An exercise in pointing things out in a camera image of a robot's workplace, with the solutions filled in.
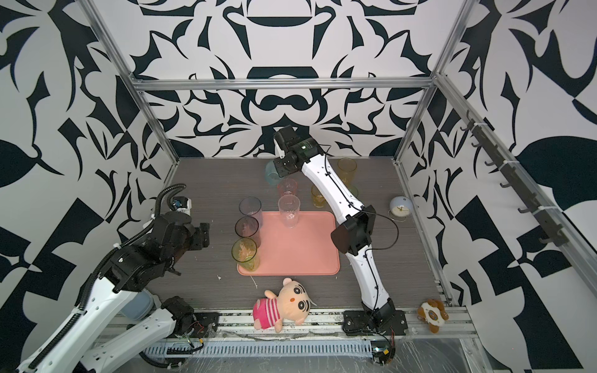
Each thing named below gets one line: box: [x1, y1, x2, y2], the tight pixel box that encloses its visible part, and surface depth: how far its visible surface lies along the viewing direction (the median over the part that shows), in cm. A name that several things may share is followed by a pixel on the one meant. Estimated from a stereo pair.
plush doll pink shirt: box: [252, 278, 317, 333], surface depth 73 cm
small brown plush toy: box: [416, 298, 449, 334], surface depth 76 cm
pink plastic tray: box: [237, 211, 341, 276], surface depth 96 cm
